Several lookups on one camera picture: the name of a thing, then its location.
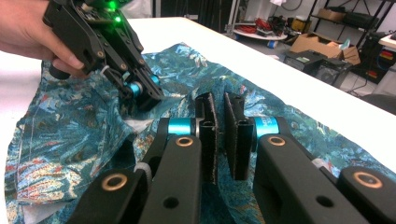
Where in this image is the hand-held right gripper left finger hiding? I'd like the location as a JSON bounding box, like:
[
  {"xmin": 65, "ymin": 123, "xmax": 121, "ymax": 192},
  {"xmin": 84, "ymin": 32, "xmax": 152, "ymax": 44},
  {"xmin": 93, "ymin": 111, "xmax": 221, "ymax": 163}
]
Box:
[{"xmin": 167, "ymin": 91, "xmax": 219, "ymax": 185}]

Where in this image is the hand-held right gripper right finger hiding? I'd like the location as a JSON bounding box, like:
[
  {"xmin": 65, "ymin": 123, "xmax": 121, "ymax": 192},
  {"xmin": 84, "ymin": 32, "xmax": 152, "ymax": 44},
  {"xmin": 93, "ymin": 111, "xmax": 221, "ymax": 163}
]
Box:
[{"xmin": 223, "ymin": 91, "xmax": 280, "ymax": 181}]

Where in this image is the teal floral patterned shirt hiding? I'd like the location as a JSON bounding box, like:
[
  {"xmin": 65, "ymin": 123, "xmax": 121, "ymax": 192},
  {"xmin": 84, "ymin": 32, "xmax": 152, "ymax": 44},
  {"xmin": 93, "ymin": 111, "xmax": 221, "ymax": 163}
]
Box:
[{"xmin": 4, "ymin": 42, "xmax": 396, "ymax": 224}]

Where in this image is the black box with green label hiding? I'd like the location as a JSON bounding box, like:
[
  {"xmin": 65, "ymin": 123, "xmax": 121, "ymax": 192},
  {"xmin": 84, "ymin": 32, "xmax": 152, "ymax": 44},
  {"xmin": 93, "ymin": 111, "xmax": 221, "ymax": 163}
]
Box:
[{"xmin": 284, "ymin": 50, "xmax": 327, "ymax": 75}]

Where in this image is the white round platform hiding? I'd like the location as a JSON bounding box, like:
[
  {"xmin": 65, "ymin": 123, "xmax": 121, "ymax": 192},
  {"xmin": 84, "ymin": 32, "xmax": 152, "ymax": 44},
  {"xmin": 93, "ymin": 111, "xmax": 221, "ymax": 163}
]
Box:
[{"xmin": 233, "ymin": 28, "xmax": 288, "ymax": 42}]

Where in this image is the small black box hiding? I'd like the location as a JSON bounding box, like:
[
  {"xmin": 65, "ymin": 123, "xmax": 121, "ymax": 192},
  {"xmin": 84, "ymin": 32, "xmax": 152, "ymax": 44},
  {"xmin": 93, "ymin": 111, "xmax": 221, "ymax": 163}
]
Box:
[{"xmin": 315, "ymin": 58, "xmax": 353, "ymax": 89}]

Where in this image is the open cardboard box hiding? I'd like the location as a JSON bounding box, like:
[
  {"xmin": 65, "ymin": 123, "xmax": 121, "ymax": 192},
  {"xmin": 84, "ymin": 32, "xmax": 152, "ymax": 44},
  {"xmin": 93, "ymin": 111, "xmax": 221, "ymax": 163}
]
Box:
[{"xmin": 290, "ymin": 32, "xmax": 362, "ymax": 66}]

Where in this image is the yellow container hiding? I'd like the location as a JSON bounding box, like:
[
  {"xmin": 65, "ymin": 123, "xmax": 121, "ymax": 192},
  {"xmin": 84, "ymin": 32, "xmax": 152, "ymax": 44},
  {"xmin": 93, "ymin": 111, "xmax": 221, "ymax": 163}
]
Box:
[{"xmin": 291, "ymin": 16, "xmax": 310, "ymax": 33}]

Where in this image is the black equipment case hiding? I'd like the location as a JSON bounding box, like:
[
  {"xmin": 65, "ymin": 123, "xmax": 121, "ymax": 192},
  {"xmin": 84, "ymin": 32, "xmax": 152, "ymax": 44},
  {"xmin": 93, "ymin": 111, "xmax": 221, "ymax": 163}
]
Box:
[{"xmin": 360, "ymin": 31, "xmax": 394, "ymax": 86}]

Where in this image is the flat cardboard box on shelf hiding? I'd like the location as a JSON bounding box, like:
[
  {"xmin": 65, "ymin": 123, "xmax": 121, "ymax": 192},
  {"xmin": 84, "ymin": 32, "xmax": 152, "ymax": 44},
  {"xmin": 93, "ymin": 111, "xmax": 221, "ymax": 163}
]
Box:
[{"xmin": 317, "ymin": 7, "xmax": 347, "ymax": 22}]

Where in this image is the black metal shelf rack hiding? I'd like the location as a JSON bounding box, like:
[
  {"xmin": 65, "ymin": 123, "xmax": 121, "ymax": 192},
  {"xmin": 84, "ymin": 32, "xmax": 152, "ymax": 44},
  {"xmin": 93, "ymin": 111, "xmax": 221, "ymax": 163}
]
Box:
[{"xmin": 310, "ymin": 0, "xmax": 396, "ymax": 49}]

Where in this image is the black bag on shelf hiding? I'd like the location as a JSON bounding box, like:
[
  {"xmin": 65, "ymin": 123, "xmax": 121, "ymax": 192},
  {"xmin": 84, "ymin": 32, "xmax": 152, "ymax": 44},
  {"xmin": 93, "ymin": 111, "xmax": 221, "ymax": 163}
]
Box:
[{"xmin": 343, "ymin": 11, "xmax": 380, "ymax": 30}]

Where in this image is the red cable bundle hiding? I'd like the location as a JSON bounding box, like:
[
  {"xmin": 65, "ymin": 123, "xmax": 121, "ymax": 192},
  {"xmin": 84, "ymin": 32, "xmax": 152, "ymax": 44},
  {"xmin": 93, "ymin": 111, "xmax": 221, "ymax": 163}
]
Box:
[{"xmin": 239, "ymin": 17, "xmax": 278, "ymax": 35}]

